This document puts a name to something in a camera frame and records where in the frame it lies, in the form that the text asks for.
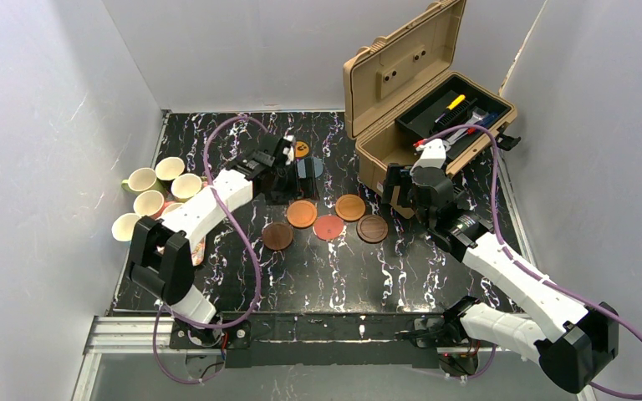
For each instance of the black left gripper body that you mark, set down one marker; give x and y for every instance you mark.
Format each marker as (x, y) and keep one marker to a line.
(292, 180)

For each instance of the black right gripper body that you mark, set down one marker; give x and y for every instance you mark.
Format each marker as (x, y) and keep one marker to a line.
(401, 185)

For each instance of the blue grey coaster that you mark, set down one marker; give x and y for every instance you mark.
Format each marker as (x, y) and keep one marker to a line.
(309, 168)

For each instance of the orange wooden coaster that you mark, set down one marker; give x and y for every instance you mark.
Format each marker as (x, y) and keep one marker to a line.
(301, 214)

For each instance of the orange smiley coaster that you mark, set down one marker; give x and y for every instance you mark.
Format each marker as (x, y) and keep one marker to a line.
(301, 149)

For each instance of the red coaster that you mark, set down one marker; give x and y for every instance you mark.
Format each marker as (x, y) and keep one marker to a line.
(328, 227)

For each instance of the light wooden coaster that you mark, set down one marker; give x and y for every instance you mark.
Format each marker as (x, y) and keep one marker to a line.
(350, 207)

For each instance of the dark brown coaster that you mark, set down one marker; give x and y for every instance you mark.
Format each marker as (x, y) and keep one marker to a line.
(277, 236)

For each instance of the dark walnut coaster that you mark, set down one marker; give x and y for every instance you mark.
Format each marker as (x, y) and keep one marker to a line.
(372, 229)

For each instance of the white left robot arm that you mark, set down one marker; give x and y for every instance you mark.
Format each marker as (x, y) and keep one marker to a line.
(160, 254)

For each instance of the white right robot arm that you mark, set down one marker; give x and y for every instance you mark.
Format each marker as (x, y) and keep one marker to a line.
(569, 341)

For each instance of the black toolbox tray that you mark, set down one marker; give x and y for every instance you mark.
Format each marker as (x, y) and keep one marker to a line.
(413, 119)

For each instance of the silver wrench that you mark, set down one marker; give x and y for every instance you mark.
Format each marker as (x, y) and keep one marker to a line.
(462, 133)

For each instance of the yellow mug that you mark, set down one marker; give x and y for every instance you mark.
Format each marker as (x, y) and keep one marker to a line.
(186, 186)

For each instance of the tan plastic toolbox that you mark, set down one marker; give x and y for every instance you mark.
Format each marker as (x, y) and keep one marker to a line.
(397, 87)

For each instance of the floral tray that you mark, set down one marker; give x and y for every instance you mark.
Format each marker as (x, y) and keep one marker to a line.
(198, 248)

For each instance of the pink mug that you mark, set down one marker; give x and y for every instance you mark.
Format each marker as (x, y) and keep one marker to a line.
(149, 203)

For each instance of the green mug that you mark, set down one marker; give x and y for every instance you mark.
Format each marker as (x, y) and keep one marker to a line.
(141, 180)

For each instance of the blue mug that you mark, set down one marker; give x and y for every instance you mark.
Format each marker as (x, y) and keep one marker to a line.
(123, 227)

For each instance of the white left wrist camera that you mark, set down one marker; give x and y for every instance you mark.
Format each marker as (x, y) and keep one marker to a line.
(288, 149)

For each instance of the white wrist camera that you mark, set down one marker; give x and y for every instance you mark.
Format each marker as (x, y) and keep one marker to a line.
(432, 154)
(288, 149)

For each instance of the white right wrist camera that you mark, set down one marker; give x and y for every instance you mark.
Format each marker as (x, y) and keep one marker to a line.
(432, 154)

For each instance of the yellow handled screwdriver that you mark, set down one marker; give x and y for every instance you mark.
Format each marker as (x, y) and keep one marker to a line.
(452, 105)

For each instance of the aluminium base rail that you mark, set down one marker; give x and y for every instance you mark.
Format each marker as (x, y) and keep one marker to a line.
(283, 356)

